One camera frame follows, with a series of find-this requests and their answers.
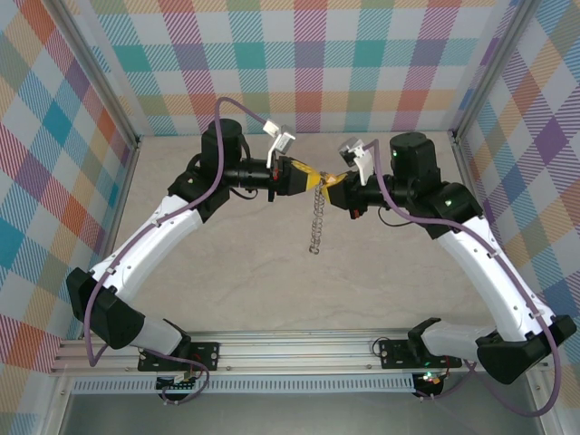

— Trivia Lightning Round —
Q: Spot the silver metal chain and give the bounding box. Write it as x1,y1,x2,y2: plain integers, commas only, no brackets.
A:
307,180,330,255

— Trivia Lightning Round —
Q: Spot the grey metal panel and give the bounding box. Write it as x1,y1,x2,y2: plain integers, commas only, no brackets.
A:
58,391,545,435

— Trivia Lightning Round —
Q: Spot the right aluminium side rail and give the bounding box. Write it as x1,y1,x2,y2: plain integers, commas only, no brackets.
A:
450,130,563,435

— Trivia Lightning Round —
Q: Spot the aluminium side rail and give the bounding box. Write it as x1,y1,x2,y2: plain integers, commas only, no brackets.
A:
450,130,563,435
79,135,142,341

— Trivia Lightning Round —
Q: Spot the left aluminium side rail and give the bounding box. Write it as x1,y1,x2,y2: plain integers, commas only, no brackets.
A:
79,135,142,341

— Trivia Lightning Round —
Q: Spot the right aluminium upright post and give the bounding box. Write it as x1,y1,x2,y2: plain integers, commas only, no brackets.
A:
450,0,537,141

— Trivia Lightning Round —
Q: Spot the aluminium upright post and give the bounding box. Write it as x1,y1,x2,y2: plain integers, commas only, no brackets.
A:
47,0,141,151
450,0,537,141

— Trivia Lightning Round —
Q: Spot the left aluminium upright post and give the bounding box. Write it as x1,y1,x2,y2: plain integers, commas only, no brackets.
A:
47,0,141,151

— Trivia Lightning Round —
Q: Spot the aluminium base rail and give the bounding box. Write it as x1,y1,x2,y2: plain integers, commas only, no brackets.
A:
49,329,552,376

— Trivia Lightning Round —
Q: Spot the white slotted cable duct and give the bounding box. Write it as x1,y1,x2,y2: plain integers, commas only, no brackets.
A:
72,379,416,394

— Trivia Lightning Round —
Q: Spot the thin purple left base cable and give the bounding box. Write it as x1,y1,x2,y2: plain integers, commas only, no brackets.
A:
138,353,212,406

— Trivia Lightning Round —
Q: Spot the thin purple base cable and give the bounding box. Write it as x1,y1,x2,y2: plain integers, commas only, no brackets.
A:
138,353,212,406
416,362,479,404

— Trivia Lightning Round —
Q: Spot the thin purple right base cable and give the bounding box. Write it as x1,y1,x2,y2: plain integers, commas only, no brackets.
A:
416,362,479,404

